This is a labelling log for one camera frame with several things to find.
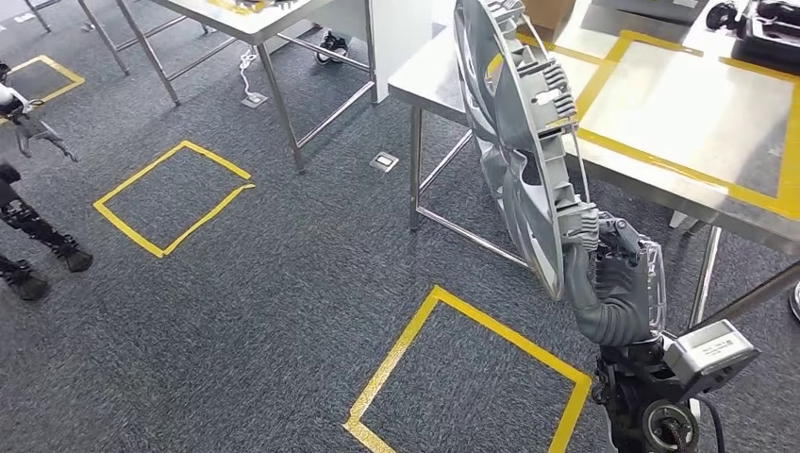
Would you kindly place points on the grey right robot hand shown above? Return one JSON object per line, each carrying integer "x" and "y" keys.
{"x": 625, "y": 281}

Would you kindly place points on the grey plastic wheel hubcap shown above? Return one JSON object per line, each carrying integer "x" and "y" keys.
{"x": 512, "y": 137}

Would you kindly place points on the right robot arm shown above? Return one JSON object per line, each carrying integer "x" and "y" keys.
{"x": 631, "y": 400}

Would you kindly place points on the stainless steel workbench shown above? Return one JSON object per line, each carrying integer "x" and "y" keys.
{"x": 675, "y": 112}

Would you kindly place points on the clear plastic hand cover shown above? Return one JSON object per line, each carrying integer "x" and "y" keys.
{"x": 659, "y": 287}

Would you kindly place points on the metal floor socket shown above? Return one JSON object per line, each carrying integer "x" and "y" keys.
{"x": 254, "y": 100}
{"x": 384, "y": 162}

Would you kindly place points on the brown cardboard box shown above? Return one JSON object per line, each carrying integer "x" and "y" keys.
{"x": 547, "y": 12}

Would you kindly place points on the black plastic tray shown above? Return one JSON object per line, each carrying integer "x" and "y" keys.
{"x": 772, "y": 34}

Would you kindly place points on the person's foot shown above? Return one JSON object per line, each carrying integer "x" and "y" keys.
{"x": 331, "y": 49}

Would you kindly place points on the stainless steel table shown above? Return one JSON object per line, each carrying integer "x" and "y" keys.
{"x": 250, "y": 28}

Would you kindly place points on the black humanoid robot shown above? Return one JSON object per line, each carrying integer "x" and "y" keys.
{"x": 37, "y": 231}

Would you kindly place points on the yellow floor tape square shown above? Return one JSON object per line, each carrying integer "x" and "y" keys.
{"x": 62, "y": 69}

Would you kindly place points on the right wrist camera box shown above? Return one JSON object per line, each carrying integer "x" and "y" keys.
{"x": 712, "y": 356}

